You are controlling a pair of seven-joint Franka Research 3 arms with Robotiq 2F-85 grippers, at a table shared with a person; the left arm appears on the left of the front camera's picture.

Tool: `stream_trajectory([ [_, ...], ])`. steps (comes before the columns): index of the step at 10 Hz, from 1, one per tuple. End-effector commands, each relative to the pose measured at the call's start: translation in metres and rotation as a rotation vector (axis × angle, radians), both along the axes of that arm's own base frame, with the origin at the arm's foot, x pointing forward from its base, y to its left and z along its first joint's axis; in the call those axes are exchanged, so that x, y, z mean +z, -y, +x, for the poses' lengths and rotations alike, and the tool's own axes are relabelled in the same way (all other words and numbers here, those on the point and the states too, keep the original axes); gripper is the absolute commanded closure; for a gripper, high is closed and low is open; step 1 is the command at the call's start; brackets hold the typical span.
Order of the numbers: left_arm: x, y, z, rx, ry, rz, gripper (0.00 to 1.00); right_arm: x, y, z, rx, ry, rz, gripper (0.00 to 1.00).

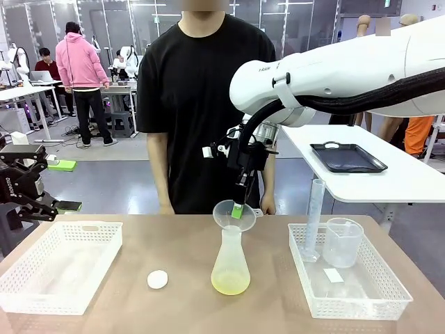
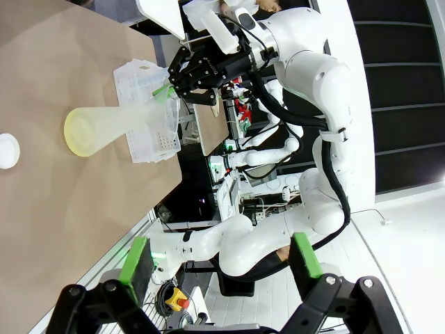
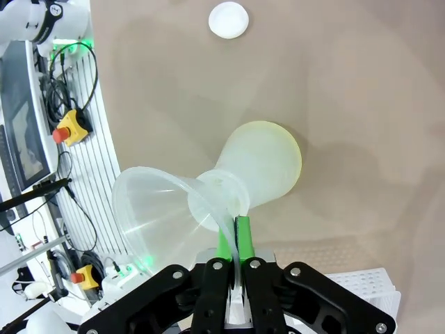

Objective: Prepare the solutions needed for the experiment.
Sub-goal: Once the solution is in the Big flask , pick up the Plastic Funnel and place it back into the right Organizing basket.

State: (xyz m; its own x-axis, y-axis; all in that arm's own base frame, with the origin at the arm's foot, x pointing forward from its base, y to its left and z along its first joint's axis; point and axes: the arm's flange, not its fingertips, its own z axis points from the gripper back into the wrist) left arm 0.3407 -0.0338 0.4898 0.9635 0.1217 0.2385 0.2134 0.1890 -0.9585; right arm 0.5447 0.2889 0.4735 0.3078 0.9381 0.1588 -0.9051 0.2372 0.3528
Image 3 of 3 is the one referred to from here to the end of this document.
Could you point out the translucent plastic Erlenmeyer flask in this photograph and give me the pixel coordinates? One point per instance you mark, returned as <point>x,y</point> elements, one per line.
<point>264,163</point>

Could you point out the round white flask cap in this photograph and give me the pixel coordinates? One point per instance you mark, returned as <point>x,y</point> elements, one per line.
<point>228,19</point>

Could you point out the black rod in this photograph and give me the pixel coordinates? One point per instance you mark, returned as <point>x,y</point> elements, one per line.
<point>34,193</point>

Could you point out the clear plastic funnel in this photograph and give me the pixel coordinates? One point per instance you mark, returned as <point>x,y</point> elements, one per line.
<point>153,208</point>

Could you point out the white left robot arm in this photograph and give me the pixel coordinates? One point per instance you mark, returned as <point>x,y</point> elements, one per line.
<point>41,17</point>

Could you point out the white perforated plastic basket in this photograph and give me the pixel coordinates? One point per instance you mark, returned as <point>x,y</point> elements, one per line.
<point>365,288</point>

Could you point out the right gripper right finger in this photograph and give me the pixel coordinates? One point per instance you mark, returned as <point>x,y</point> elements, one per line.
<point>313,299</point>

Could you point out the yellow emergency stop button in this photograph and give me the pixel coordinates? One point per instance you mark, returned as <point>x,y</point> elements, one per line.
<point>71,127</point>
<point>85,276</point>

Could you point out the small white plastic object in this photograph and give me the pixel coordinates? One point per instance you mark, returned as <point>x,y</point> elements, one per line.
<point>36,290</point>

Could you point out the white slatted base rail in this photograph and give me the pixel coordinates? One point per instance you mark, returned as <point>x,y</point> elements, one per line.
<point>101,146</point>

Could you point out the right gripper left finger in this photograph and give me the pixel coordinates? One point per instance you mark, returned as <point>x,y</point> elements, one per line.
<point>156,302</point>

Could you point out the white framed monitor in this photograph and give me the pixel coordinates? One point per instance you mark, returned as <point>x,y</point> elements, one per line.
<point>24,132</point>

